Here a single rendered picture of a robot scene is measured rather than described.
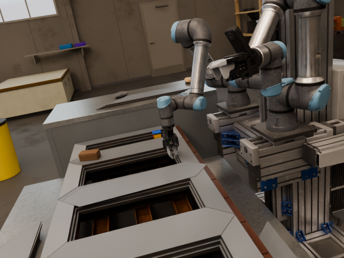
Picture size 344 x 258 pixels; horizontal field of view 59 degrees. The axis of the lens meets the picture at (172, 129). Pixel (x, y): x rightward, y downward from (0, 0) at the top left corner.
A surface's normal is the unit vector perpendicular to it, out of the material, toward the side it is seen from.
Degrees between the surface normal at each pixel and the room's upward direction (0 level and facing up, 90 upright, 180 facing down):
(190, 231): 0
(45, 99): 90
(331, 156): 90
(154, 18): 90
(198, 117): 90
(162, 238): 0
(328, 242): 0
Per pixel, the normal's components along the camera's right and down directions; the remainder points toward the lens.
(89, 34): 0.22, 0.29
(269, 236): -0.15, -0.93
